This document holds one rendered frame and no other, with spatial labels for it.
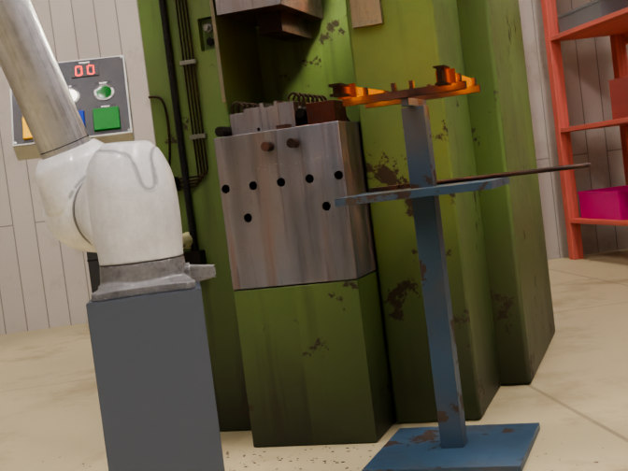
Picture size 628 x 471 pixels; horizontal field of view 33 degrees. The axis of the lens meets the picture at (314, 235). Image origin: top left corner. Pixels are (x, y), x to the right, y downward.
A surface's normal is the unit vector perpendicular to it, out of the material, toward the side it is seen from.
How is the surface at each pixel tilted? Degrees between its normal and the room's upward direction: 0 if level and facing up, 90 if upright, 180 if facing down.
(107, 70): 60
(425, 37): 90
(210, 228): 90
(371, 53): 90
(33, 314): 90
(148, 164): 70
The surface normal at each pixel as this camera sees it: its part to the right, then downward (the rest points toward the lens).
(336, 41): -0.30, 0.09
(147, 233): 0.36, 0.04
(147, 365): 0.12, 0.04
